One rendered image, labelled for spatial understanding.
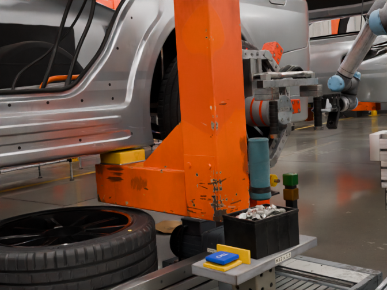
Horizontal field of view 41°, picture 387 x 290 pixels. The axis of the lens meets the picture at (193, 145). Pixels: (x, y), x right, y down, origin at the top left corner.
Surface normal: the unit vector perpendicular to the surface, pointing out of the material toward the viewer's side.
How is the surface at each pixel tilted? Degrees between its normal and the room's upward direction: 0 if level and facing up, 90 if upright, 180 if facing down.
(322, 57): 83
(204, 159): 90
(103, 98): 90
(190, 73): 90
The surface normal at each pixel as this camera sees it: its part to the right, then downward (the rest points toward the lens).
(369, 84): -0.30, 0.36
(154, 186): -0.69, 0.11
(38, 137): 0.71, 0.03
